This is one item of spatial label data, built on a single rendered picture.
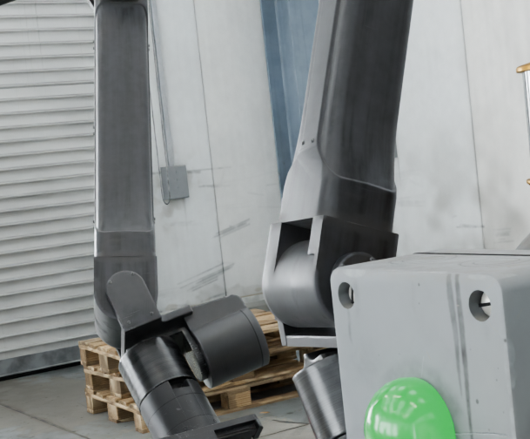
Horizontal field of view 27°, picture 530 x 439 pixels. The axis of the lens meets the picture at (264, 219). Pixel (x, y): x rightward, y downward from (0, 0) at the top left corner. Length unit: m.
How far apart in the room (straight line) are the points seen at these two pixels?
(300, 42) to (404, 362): 8.65
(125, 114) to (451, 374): 0.82
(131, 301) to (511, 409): 0.71
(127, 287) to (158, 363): 0.07
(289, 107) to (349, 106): 8.55
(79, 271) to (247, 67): 2.25
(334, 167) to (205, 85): 8.29
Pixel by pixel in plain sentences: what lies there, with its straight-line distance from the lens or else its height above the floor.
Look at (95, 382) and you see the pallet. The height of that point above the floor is 0.19.
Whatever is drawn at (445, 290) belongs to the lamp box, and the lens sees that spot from 0.30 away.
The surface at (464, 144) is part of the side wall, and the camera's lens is 7.97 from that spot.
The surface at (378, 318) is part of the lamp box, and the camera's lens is 0.32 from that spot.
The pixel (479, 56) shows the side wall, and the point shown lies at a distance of 7.81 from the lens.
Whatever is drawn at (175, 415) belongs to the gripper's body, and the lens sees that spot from 0.93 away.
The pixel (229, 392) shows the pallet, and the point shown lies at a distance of 6.14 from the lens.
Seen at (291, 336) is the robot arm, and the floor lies 1.25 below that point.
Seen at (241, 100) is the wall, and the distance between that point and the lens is 9.11.
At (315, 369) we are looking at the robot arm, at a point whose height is 1.23.
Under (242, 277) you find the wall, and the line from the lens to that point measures 9.05.
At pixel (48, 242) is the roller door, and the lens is 8.25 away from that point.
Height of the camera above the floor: 1.36
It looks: 3 degrees down
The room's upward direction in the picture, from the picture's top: 6 degrees counter-clockwise
